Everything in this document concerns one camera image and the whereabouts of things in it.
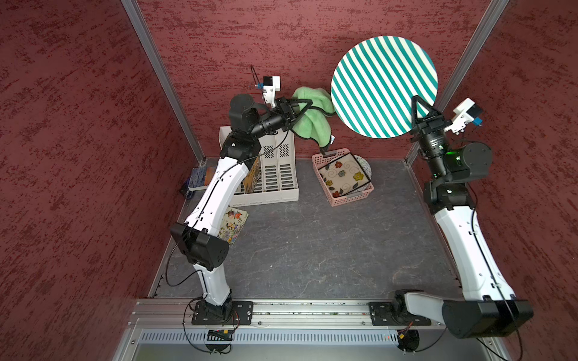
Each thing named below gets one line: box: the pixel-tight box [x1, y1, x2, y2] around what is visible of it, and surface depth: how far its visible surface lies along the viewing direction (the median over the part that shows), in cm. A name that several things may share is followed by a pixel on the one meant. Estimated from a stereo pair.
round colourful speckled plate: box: [352, 154, 372, 181], surface depth 108 cm
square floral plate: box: [318, 152, 372, 198], surface depth 109 cm
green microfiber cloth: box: [291, 86, 336, 155], surface depth 62 cm
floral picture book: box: [216, 206, 250, 246], surface depth 97 cm
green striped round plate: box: [331, 35, 438, 140], surface depth 55 cm
